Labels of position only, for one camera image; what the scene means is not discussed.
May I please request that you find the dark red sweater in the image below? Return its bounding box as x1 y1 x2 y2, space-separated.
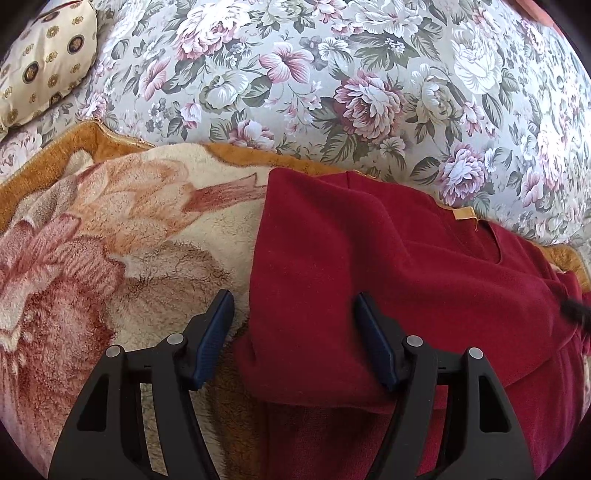
233 169 590 479

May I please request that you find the pink plush pillow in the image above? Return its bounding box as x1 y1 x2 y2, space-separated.
505 0 564 37

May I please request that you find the cream patterned pillow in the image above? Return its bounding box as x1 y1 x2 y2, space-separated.
1 1 98 137

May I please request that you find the fleece floral blanket orange border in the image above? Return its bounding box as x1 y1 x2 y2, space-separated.
1 144 590 479

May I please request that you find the grey floral bed quilt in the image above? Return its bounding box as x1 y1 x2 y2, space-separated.
1 1 590 246

